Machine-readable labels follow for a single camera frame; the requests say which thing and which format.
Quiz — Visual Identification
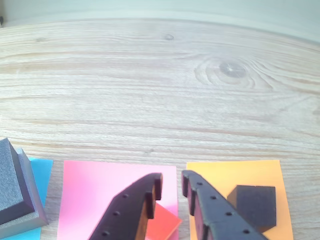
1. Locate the large grey cube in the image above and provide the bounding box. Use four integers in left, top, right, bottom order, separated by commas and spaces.
0, 147, 49, 238

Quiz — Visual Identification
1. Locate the blue paper sheet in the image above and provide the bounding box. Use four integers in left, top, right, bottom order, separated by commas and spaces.
0, 156, 54, 240

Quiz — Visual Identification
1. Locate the small black cube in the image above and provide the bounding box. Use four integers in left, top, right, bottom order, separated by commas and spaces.
226, 184, 277, 234

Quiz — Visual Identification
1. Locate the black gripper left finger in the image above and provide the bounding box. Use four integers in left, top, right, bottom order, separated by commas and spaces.
88, 172, 163, 240

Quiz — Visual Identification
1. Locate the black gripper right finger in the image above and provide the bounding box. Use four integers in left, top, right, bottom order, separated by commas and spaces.
181, 170, 270, 240

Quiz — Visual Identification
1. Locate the medium black cube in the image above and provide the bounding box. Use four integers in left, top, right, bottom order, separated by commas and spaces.
0, 137, 36, 226

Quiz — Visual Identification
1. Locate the pink paper sheet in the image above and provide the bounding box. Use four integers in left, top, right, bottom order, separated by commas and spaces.
56, 159, 180, 240

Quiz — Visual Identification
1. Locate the orange paper sheet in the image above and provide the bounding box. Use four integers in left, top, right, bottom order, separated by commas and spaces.
186, 159, 294, 240

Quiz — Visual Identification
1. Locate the small red cube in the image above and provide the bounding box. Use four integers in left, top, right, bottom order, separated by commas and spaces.
146, 202, 183, 240

